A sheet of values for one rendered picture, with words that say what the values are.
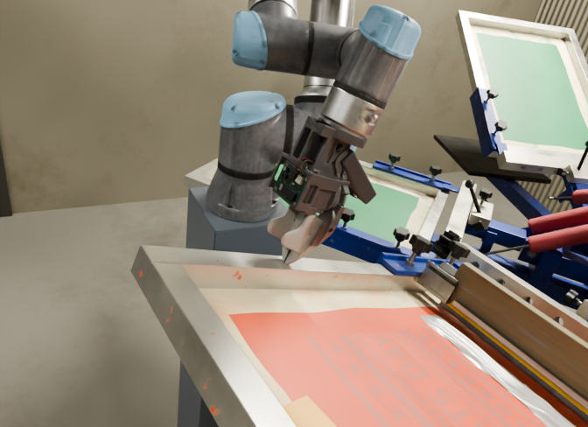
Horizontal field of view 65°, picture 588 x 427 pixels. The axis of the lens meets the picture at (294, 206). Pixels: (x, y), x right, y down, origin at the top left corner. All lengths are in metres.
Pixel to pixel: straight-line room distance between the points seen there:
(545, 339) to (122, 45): 2.65
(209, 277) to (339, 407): 0.22
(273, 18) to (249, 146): 0.26
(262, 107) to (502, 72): 1.58
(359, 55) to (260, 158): 0.35
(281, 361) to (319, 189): 0.22
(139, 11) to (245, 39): 2.34
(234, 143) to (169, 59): 2.23
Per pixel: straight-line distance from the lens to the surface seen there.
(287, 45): 0.66
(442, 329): 0.86
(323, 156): 0.59
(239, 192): 0.89
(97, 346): 2.34
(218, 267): 0.59
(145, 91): 3.09
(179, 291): 0.51
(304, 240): 0.65
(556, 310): 1.11
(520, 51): 2.44
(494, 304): 0.90
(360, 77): 0.59
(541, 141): 2.11
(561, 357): 0.87
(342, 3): 0.94
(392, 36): 0.59
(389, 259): 0.91
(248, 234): 0.90
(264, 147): 0.85
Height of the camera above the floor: 1.67
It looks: 29 degrees down
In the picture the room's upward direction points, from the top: 10 degrees clockwise
